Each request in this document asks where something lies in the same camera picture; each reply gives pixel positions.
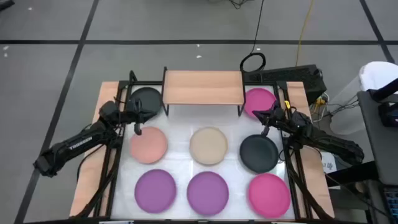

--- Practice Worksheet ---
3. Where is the purple round plate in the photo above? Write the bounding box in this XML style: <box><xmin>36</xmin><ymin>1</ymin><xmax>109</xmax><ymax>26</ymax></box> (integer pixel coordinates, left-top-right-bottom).
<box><xmin>134</xmin><ymin>169</ymin><xmax>177</xmax><ymax>214</ymax></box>
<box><xmin>186</xmin><ymin>170</ymin><xmax>230</xmax><ymax>217</ymax></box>

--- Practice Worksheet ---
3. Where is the white table mat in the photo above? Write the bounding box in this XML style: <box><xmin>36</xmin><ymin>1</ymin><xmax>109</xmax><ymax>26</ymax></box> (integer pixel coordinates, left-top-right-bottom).
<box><xmin>110</xmin><ymin>83</ymin><xmax>296</xmax><ymax>220</ymax></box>

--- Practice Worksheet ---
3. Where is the black computer box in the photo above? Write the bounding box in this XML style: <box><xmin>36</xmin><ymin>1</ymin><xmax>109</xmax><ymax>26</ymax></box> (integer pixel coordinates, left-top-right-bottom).
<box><xmin>242</xmin><ymin>64</ymin><xmax>328</xmax><ymax>105</ymax></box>

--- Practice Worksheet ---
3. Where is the beige round plate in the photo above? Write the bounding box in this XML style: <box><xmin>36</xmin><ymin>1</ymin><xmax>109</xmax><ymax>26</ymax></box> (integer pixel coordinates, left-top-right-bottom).
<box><xmin>189</xmin><ymin>126</ymin><xmax>229</xmax><ymax>166</ymax></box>

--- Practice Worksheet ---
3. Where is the black round plate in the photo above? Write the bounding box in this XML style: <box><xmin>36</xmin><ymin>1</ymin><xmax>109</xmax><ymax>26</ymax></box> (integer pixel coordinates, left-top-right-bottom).
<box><xmin>239</xmin><ymin>134</ymin><xmax>280</xmax><ymax>174</ymax></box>
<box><xmin>129</xmin><ymin>86</ymin><xmax>163</xmax><ymax>122</ymax></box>

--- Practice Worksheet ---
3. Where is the wooden shelf with black legs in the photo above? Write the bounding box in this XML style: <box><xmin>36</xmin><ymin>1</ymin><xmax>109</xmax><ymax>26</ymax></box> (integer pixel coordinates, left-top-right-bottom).
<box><xmin>161</xmin><ymin>66</ymin><xmax>247</xmax><ymax>118</ymax></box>

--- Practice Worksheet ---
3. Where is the white plastic bin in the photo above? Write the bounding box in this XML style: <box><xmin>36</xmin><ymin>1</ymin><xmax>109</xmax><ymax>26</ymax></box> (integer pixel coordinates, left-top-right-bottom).
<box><xmin>329</xmin><ymin>61</ymin><xmax>398</xmax><ymax>135</ymax></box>

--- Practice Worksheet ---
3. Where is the black cable bundle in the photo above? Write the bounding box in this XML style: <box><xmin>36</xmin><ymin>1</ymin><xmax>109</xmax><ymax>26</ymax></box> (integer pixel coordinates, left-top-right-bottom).
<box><xmin>284</xmin><ymin>149</ymin><xmax>330</xmax><ymax>220</ymax></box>
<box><xmin>74</xmin><ymin>146</ymin><xmax>123</xmax><ymax>218</ymax></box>

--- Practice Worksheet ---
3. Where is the power strip with plugs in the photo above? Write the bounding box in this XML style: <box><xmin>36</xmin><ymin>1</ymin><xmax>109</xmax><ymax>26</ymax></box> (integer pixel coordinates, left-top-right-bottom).
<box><xmin>312</xmin><ymin>93</ymin><xmax>330</xmax><ymax>114</ymax></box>

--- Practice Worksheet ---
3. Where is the black coiled cable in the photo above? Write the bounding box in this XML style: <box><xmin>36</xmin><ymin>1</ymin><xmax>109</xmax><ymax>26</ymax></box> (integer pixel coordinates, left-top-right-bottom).
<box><xmin>239</xmin><ymin>0</ymin><xmax>267</xmax><ymax>74</ymax></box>

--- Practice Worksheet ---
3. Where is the pink round plate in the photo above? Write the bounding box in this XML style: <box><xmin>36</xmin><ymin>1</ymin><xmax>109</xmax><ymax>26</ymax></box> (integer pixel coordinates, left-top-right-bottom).
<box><xmin>244</xmin><ymin>88</ymin><xmax>277</xmax><ymax>118</ymax></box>
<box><xmin>248</xmin><ymin>172</ymin><xmax>292</xmax><ymax>218</ymax></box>

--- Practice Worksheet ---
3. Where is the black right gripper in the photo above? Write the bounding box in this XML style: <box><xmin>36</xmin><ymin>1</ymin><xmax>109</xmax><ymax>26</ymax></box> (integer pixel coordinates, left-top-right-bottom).
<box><xmin>252</xmin><ymin>103</ymin><xmax>285</xmax><ymax>137</ymax></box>

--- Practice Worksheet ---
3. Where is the black keyboard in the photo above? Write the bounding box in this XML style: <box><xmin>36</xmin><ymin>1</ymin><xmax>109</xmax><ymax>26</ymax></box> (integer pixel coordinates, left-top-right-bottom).
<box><xmin>384</xmin><ymin>186</ymin><xmax>398</xmax><ymax>220</ymax></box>

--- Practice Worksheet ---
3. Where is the salmon round plate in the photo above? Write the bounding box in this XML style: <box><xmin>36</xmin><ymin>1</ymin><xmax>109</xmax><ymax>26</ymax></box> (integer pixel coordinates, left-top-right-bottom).
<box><xmin>129</xmin><ymin>126</ymin><xmax>169</xmax><ymax>165</ymax></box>

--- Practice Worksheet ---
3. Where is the white paper label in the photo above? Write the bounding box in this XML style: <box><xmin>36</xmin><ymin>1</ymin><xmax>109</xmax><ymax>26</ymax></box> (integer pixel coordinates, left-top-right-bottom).
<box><xmin>320</xmin><ymin>154</ymin><xmax>337</xmax><ymax>174</ymax></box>

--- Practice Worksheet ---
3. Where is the dark grey desk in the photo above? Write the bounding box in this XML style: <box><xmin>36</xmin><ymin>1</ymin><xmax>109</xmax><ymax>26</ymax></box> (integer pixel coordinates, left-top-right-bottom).
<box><xmin>356</xmin><ymin>90</ymin><xmax>398</xmax><ymax>187</ymax></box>

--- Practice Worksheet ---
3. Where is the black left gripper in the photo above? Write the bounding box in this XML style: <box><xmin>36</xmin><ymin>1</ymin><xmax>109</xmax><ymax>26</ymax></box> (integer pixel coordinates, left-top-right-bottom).
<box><xmin>123</xmin><ymin>98</ymin><xmax>158</xmax><ymax>137</ymax></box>

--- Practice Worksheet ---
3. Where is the yellow cable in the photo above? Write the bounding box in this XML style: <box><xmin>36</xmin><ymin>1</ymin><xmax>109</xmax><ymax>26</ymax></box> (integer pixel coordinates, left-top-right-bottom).
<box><xmin>294</xmin><ymin>0</ymin><xmax>315</xmax><ymax>67</ymax></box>

